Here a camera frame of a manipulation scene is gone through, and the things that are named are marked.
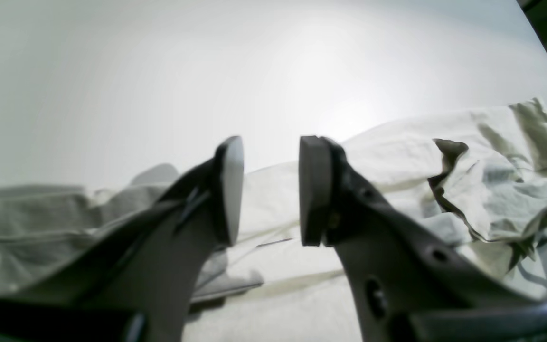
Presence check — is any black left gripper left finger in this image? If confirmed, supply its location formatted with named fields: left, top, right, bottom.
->
left=0, top=136, right=245, bottom=342

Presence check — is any beige T-shirt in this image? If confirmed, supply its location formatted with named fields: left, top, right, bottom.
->
left=0, top=99, right=547, bottom=342

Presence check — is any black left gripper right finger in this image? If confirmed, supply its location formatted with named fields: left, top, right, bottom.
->
left=298, top=136, right=547, bottom=342

